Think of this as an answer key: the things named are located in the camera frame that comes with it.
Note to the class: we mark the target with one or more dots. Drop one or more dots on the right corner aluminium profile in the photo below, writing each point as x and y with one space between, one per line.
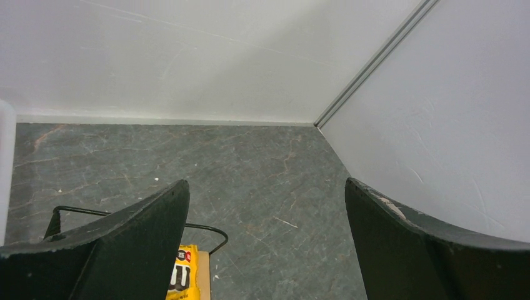
390 44

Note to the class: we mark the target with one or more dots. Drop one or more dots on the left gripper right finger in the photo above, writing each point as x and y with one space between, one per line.
406 254

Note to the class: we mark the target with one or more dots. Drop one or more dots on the white plastic basket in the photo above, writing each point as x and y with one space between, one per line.
8 138

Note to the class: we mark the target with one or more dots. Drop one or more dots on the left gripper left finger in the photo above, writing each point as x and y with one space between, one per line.
127 254

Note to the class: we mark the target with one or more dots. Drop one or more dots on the yellow candy bag on shelf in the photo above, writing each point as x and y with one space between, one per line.
184 278

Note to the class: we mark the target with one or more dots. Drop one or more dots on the wooden wire shelf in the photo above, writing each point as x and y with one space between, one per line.
203 272

